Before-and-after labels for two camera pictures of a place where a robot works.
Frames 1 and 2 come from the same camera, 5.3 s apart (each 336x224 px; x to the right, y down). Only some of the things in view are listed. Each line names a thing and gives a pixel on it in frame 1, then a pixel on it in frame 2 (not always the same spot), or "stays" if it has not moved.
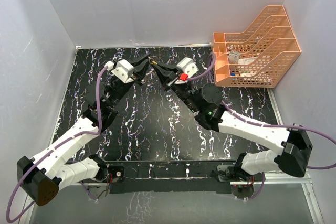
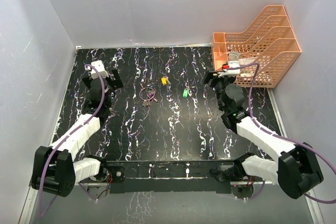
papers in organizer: (233, 57) stays
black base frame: (167, 177) stays
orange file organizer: (259, 55) stays
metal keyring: (149, 60) → (153, 91)
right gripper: (167, 76) → (209, 76)
